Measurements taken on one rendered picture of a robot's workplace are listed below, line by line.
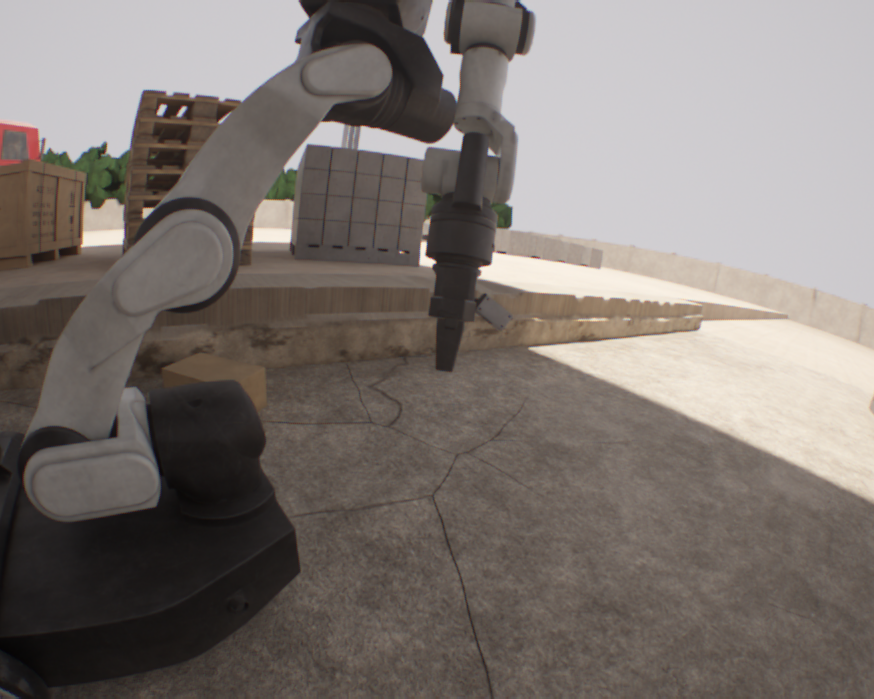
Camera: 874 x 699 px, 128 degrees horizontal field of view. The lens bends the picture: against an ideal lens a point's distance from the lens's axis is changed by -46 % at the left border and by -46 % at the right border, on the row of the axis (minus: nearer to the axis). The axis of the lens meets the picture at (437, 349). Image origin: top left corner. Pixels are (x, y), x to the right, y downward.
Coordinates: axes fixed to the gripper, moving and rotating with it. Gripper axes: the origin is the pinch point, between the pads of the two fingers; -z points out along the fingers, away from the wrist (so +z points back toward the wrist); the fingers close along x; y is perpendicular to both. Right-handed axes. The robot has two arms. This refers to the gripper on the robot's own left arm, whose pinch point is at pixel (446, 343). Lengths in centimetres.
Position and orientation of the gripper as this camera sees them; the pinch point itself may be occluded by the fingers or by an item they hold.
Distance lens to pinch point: 50.8
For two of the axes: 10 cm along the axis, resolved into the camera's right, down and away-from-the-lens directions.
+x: 0.0, 0.6, -10.0
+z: 1.4, -9.9, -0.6
